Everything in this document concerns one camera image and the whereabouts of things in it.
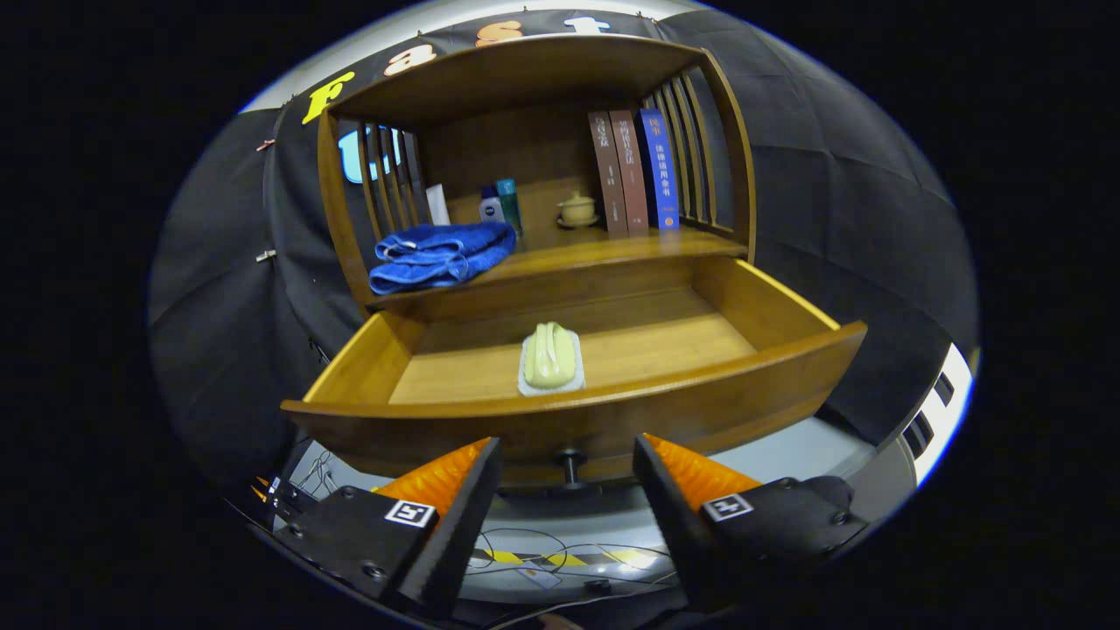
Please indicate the blue book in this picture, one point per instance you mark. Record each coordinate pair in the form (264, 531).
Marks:
(660, 166)

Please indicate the beige lidded teacup with saucer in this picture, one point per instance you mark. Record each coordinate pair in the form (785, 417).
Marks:
(577, 211)

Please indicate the yellow black floor tape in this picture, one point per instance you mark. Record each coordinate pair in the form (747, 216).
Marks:
(560, 558)

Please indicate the teal clear bottle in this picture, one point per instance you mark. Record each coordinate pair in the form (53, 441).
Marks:
(510, 206)

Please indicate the black backdrop cloth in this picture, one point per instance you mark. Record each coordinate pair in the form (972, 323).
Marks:
(831, 219)

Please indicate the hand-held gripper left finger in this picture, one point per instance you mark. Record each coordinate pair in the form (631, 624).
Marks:
(455, 534)

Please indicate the pale green item clear wrapper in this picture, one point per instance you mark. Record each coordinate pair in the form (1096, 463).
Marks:
(549, 357)

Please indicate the blue folded towel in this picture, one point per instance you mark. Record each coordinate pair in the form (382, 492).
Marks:
(437, 254)

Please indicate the white blue-capped lotion bottle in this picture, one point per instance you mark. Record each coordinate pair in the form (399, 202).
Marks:
(491, 208)

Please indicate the white tube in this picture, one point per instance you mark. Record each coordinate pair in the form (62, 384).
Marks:
(437, 206)

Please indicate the wooden countertop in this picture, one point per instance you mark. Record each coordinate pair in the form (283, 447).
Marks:
(595, 249)

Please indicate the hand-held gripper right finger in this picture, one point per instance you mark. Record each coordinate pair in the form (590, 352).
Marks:
(674, 516)

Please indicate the wooden cabinet with slatted sides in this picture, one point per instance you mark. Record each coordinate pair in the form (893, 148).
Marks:
(525, 70)

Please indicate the white vented unit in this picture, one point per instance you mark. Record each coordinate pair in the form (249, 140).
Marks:
(949, 402)

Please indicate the wooden drawer with black knob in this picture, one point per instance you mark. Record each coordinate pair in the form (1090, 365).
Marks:
(612, 429)

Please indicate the reddish brown book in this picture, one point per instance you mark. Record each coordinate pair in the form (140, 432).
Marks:
(631, 171)

